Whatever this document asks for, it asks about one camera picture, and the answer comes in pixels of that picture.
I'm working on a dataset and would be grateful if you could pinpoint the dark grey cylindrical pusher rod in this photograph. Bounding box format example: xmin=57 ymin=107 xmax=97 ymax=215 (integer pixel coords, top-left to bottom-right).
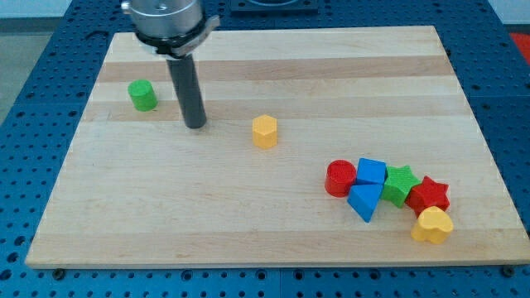
xmin=166 ymin=55 xmax=207 ymax=129

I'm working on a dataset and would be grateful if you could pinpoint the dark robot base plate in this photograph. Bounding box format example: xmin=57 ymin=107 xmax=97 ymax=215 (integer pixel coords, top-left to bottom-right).
xmin=228 ymin=0 xmax=320 ymax=12

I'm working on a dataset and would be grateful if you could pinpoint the light wooden board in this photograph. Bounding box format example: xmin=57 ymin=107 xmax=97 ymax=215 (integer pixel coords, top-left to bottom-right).
xmin=26 ymin=26 xmax=529 ymax=269

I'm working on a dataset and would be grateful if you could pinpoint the green star block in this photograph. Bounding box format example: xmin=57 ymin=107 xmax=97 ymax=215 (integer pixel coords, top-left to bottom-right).
xmin=381 ymin=165 xmax=421 ymax=208

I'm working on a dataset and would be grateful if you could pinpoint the red cylinder block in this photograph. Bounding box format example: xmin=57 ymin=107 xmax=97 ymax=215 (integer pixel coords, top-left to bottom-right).
xmin=325 ymin=160 xmax=357 ymax=198

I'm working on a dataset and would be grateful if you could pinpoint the yellow hexagon block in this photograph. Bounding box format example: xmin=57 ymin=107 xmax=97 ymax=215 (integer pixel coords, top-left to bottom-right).
xmin=252 ymin=114 xmax=277 ymax=149

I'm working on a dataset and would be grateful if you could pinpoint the red star block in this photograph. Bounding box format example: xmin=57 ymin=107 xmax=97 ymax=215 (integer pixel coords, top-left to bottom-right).
xmin=405 ymin=175 xmax=451 ymax=217

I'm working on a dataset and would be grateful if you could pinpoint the yellow heart block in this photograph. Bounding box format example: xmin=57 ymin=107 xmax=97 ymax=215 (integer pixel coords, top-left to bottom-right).
xmin=411 ymin=206 xmax=454 ymax=244

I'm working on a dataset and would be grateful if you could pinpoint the blue triangle block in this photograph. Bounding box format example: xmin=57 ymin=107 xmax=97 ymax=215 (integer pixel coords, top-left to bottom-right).
xmin=347 ymin=184 xmax=383 ymax=223

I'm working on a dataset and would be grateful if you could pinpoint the green cylinder block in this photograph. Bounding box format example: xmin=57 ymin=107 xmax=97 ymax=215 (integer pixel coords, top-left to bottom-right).
xmin=128 ymin=79 xmax=158 ymax=112

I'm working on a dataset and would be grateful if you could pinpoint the blue cube block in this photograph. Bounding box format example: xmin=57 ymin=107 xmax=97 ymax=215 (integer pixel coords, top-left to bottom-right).
xmin=355 ymin=158 xmax=387 ymax=185

